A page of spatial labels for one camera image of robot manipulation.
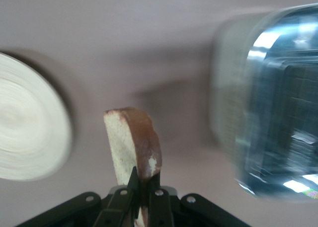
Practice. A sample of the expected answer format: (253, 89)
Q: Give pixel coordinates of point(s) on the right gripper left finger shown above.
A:
(121, 207)

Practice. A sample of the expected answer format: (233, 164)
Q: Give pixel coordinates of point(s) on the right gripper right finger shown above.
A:
(160, 207)

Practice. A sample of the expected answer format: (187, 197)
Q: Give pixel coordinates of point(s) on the brown bread slice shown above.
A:
(124, 142)

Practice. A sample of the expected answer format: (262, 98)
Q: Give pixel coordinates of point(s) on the round wooden plate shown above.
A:
(29, 117)

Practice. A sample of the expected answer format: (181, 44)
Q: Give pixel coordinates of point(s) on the beige chrome two-slot toaster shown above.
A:
(273, 100)

